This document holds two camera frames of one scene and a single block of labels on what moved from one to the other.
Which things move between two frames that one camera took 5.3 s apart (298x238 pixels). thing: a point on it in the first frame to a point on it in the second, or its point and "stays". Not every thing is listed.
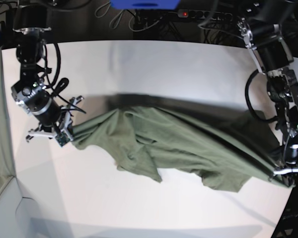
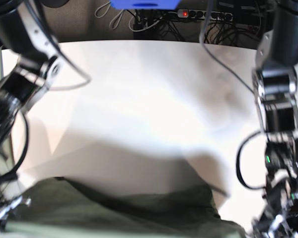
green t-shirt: [229, 148] to [54, 208]
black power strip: [211, 15] stays
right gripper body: [296, 162] to [272, 223]
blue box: [145, 4] stays
